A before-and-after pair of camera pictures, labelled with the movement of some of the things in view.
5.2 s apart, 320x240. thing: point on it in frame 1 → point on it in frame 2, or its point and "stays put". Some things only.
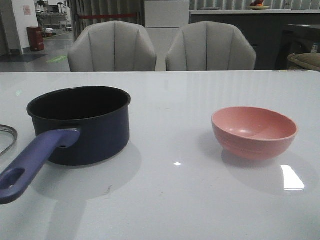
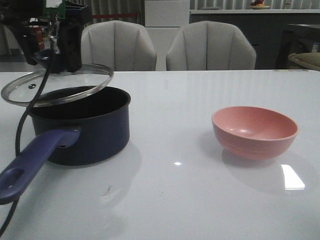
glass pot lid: x=4 y=127 → x=60 y=87
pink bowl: x=253 y=133 stays put
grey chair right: x=207 y=46 stays put
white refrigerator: x=163 y=20 stays put
